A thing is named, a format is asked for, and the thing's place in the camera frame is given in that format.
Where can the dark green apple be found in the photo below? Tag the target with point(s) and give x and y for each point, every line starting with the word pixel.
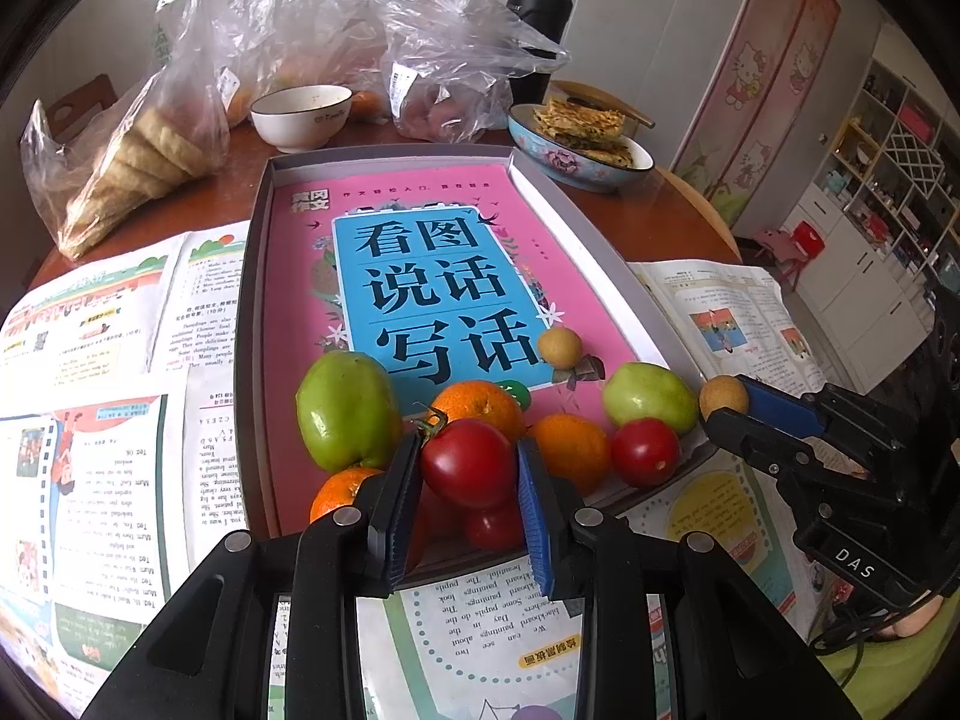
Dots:
pixel 345 412

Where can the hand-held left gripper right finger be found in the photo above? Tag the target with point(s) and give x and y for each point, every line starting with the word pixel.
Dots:
pixel 536 525

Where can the clear plastic bag of flatbreads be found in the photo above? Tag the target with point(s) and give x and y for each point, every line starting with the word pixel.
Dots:
pixel 49 157

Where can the orange mandarin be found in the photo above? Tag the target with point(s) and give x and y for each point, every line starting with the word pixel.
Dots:
pixel 484 405
pixel 341 491
pixel 574 450

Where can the red child stool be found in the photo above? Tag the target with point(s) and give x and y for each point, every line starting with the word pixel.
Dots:
pixel 804 244

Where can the colourful newspaper with yellow circle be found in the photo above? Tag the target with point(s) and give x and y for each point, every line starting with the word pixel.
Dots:
pixel 705 525

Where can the shallow grey cardboard box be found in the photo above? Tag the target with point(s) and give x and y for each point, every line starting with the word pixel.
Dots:
pixel 251 315

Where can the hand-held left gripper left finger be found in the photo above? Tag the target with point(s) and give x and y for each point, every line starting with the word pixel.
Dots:
pixel 397 517

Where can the white ceramic bowl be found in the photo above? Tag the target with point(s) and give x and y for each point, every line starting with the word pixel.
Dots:
pixel 300 127

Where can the wooden chair with flat back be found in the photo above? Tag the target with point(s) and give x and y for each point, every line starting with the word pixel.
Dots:
pixel 82 101

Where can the wooden chair with curved rail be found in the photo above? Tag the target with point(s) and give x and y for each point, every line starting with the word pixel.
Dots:
pixel 701 206

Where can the pink book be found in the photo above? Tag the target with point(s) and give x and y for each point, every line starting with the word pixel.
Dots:
pixel 420 270

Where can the pink cartoon cat wardrobe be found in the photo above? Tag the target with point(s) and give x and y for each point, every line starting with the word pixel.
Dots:
pixel 757 90

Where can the crumpled clear plastic bag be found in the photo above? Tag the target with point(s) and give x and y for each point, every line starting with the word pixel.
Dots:
pixel 225 15

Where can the small brown kiwi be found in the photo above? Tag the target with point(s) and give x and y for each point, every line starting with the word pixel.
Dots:
pixel 721 396
pixel 559 347

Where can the green clothing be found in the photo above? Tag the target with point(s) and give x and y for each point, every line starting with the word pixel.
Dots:
pixel 900 682

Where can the stack of flatbreads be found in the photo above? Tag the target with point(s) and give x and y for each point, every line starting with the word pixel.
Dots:
pixel 135 165

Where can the clear plastic bag with label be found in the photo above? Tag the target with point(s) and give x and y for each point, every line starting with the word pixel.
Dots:
pixel 450 67

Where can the pile of fried pancakes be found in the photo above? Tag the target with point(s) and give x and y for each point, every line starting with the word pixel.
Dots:
pixel 581 120

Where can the blue floral bowl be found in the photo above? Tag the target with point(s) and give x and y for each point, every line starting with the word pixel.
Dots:
pixel 570 166

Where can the pink child stool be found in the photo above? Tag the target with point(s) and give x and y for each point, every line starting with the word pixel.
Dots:
pixel 769 244

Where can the newspaper with orange green header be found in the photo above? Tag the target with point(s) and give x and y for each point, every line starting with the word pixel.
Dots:
pixel 90 315

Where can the red tomato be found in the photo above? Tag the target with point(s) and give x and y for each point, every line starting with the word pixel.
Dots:
pixel 491 529
pixel 469 461
pixel 645 454

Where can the light green apple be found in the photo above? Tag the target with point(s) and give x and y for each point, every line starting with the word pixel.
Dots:
pixel 649 397

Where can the black thermos bottle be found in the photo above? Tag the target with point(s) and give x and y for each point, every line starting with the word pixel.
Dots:
pixel 536 0

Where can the person's right hand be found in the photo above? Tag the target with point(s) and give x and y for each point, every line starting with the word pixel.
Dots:
pixel 911 622

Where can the white cubby shelf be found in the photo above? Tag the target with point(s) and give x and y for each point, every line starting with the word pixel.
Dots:
pixel 885 187

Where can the newspaper with small cartoon pictures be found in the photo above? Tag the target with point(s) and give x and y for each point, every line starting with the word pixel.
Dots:
pixel 720 300

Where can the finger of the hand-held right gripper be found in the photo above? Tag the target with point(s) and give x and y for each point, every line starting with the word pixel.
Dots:
pixel 780 401
pixel 750 439

